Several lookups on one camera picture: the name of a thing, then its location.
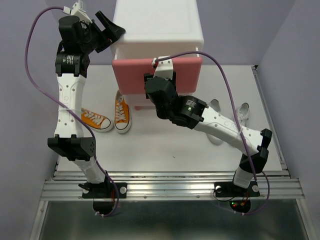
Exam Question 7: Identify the white sneaker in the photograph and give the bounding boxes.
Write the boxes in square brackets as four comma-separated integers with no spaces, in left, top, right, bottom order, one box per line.
[205,98,225,145]
[235,102,250,122]

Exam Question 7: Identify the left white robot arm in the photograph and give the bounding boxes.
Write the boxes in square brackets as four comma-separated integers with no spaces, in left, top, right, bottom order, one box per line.
[47,11,126,199]

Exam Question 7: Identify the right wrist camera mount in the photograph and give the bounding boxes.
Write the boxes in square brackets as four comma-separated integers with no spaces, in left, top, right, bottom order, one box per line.
[151,56,174,81]

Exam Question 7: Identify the orange sneaker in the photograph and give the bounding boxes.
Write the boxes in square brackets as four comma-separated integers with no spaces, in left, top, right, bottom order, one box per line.
[114,90,132,134]
[81,108,114,133]

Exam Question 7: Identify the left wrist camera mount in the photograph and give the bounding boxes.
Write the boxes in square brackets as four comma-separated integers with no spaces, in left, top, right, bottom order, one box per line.
[62,0,92,24]

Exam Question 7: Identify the white shoe cabinet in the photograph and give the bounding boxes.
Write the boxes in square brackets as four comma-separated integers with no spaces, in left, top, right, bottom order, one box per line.
[111,0,204,110]

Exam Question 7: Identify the right orange sneaker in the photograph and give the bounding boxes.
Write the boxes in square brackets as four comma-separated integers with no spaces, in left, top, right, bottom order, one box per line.
[114,90,132,134]

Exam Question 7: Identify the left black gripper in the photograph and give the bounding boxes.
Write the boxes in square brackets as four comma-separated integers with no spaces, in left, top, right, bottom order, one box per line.
[80,11,126,54]

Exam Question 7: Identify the aluminium mounting rail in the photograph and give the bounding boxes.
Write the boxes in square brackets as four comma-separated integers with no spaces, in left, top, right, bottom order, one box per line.
[27,166,311,240]

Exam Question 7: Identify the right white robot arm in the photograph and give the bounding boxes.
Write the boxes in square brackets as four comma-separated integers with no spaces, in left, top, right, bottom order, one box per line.
[144,73,273,198]

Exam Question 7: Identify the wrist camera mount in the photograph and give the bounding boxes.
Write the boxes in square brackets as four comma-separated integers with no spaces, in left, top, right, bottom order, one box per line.
[151,56,174,81]
[62,0,92,24]

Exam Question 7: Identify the left orange sneaker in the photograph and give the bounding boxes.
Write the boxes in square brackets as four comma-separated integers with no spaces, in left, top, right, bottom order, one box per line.
[81,108,114,133]

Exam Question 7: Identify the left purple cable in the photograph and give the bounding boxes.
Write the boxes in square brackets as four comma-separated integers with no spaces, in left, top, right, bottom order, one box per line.
[24,6,121,218]

